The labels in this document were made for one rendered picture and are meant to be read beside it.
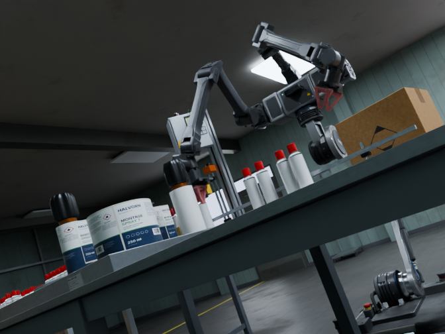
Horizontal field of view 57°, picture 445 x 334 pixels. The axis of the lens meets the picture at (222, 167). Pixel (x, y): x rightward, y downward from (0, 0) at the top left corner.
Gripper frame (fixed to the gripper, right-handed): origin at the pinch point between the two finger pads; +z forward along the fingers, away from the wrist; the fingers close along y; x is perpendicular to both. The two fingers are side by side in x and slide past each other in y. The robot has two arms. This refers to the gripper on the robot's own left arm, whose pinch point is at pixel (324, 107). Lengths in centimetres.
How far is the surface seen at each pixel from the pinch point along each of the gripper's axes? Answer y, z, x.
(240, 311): -165, 185, -85
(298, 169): 11.9, 23.7, 0.6
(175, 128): 1, 24, -67
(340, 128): -10.7, 6.5, 4.9
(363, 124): -8.7, 3.0, 13.7
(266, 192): 9.3, 36.2, -10.5
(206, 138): -8, 25, -54
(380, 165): 101, 8, 44
